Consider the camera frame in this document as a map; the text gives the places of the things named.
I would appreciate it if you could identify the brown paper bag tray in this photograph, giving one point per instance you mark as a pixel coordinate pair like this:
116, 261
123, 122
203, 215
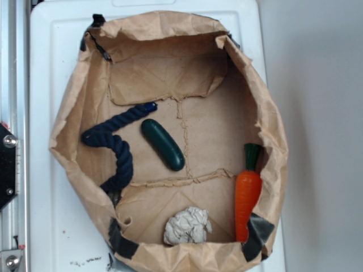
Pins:
212, 102

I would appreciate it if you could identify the dark green toy cucumber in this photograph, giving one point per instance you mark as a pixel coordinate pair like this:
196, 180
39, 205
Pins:
163, 144

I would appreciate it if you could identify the orange toy carrot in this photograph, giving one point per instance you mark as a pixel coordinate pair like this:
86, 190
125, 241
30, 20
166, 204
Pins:
247, 191

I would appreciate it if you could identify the crumpled white paper ball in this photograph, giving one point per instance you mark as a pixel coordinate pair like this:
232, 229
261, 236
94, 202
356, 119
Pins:
188, 226

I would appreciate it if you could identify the black metal bracket plate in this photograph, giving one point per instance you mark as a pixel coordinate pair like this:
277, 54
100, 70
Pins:
7, 166

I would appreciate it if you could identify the aluminium frame rail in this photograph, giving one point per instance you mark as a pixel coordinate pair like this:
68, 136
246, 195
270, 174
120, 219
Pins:
15, 17

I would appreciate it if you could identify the silver corner bracket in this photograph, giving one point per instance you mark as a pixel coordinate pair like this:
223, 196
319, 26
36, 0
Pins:
11, 260

